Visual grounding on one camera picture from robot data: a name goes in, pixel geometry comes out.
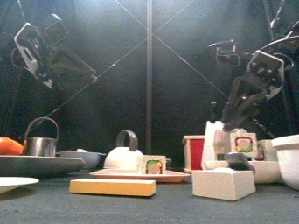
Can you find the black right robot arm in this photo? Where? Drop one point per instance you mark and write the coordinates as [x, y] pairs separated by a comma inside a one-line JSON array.
[[287, 43]]

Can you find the white toy sushi roll piece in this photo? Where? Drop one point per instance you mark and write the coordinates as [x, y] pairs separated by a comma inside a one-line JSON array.
[[266, 150], [151, 164], [243, 144]]

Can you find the dark grey toy piece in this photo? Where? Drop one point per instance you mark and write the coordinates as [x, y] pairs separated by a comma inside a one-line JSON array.
[[238, 162]]

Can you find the dark grey plate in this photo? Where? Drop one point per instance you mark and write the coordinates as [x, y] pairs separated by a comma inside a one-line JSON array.
[[39, 165]]

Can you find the pink plate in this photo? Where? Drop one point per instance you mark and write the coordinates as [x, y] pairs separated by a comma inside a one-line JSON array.
[[140, 176]]

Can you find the white plate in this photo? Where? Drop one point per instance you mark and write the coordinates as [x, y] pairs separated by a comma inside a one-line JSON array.
[[14, 183]]

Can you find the large white cup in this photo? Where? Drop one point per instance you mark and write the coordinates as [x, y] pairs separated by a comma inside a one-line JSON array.
[[287, 163]]

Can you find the red wooden box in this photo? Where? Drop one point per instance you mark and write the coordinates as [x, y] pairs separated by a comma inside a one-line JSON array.
[[194, 153]]

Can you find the white wooden block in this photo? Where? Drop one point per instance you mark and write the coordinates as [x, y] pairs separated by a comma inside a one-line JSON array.
[[223, 184]]

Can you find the grey bowl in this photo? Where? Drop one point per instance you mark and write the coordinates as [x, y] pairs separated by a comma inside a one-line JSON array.
[[83, 159]]

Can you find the orange toy carrot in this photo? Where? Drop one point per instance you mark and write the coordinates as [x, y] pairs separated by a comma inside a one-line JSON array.
[[10, 146]]

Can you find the yellow wooden block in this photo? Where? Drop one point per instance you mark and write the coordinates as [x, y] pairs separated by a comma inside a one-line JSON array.
[[112, 186]]

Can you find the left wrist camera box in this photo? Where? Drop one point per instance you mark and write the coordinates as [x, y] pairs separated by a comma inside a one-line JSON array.
[[55, 30]]

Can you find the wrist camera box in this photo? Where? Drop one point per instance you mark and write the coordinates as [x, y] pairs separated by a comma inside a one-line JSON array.
[[227, 55], [55, 30]]

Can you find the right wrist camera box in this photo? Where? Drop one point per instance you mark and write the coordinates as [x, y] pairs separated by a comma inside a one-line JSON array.
[[227, 55]]

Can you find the vertical metal frame pole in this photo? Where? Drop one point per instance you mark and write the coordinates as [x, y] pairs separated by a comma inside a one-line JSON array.
[[148, 75]]

